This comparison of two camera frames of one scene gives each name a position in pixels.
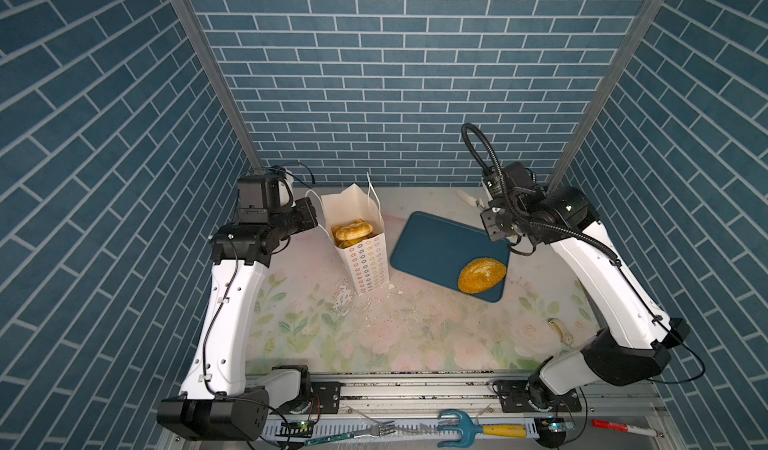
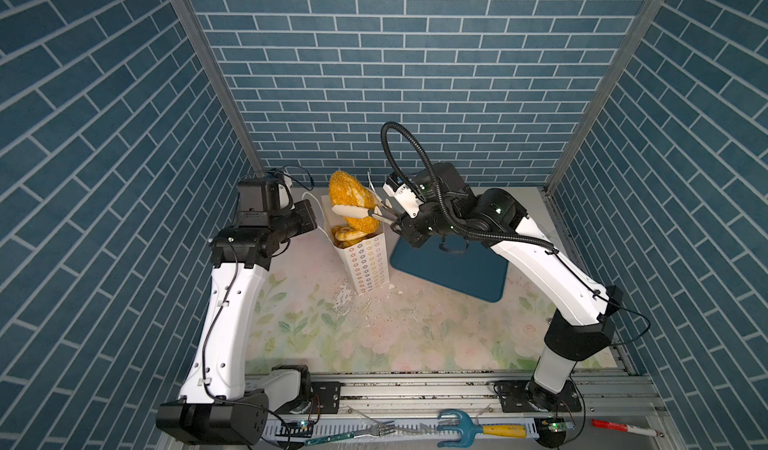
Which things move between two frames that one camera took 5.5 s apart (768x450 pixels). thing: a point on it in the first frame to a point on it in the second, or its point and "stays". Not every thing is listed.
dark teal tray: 436,250 stays
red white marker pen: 625,427 stays
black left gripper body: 306,215 stays
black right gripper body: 494,224 to 399,215
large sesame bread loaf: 479,274 to 346,191
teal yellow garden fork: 466,431 stays
